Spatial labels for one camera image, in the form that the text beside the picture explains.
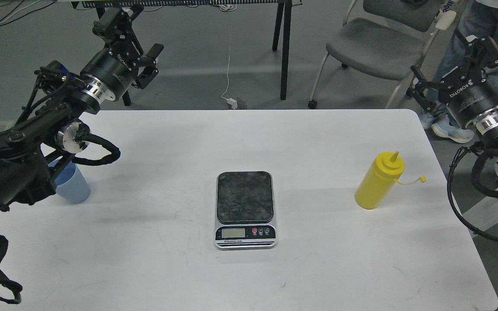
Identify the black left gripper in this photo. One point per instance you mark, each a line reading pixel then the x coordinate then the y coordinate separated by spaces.
pixel 107 77

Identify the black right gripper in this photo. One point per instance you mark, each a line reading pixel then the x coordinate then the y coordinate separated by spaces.
pixel 471 104

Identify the yellow squeeze bottle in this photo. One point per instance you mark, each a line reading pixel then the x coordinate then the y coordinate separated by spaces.
pixel 382 175

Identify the blue plastic cup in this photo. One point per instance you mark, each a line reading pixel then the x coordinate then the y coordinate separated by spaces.
pixel 71 184

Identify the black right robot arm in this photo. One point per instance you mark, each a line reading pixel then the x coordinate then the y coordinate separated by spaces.
pixel 484 174

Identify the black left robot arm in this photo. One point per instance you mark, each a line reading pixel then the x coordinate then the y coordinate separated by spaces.
pixel 49 134

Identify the digital kitchen scale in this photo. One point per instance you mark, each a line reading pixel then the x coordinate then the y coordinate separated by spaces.
pixel 245 216

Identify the grey office chair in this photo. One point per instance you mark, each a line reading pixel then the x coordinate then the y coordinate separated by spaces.
pixel 383 51

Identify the person in jeans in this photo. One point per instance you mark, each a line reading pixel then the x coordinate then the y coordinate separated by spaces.
pixel 480 19

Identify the black table frame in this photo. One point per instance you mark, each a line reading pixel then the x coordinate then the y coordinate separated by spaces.
pixel 282 30

